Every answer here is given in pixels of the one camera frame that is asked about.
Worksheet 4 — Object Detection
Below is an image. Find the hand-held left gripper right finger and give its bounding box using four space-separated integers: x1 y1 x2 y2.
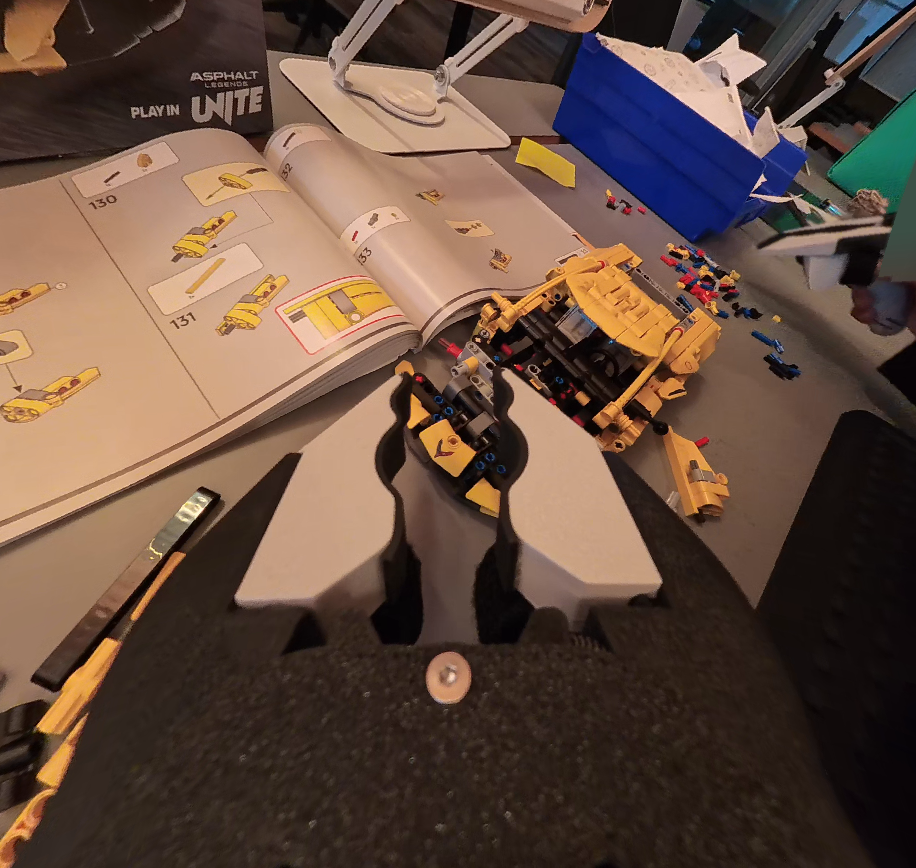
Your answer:
474 367 664 643

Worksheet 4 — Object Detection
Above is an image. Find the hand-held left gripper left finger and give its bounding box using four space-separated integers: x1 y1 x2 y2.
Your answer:
235 373 425 645

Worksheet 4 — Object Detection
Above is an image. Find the yellow panel with red pins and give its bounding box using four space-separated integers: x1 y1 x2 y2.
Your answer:
658 430 731 520

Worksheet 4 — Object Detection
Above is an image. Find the person's right forearm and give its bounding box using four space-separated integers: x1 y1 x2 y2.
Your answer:
876 338 916 407

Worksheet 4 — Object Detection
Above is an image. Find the grey desk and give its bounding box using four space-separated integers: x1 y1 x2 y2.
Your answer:
0 52 916 868

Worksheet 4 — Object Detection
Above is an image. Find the person's right hand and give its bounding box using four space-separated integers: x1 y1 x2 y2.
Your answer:
850 277 916 337

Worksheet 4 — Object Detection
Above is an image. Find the green baseplate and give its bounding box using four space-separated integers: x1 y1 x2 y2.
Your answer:
764 181 847 230

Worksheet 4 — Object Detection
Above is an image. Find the green box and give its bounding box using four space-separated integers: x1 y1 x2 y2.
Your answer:
826 91 916 201

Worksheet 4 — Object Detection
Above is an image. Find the pile of small colourful pins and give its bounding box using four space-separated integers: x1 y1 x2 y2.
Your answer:
658 241 747 321

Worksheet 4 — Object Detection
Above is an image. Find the blue plastic bin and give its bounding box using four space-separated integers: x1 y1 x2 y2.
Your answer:
552 32 808 239

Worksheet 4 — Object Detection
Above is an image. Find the yellow brick car model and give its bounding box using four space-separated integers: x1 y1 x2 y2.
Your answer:
394 241 722 520

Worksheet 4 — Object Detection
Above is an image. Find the black long brick beam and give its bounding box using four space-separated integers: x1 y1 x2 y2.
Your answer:
32 487 221 691

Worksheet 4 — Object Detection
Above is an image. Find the yellow paper strip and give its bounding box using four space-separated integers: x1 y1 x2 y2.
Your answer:
515 138 578 188

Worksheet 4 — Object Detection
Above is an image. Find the dark perforated panel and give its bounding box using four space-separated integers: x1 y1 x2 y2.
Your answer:
759 410 916 868

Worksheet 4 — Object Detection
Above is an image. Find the instruction booklet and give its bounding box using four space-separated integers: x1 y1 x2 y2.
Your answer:
0 124 593 547

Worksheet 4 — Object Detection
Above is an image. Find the white board stand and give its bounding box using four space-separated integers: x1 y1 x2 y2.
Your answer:
279 0 532 155

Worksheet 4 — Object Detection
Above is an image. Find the black toy set box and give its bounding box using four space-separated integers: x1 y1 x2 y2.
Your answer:
0 0 274 162

